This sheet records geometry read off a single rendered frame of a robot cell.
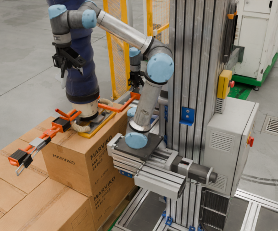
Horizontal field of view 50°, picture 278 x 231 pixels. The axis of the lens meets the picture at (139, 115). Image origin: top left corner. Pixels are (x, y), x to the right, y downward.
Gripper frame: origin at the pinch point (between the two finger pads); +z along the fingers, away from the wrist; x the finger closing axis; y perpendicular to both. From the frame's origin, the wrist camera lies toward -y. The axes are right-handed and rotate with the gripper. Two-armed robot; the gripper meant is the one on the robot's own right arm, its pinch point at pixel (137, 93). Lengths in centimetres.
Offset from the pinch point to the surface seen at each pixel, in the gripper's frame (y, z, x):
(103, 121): 27.7, 11.7, -12.9
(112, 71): -134, 65, -114
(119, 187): 28, 76, -6
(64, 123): 54, -1, -23
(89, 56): 31, -39, -15
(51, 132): 65, -1, -25
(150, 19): -131, -12, -54
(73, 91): 40.1, -16.2, -24.6
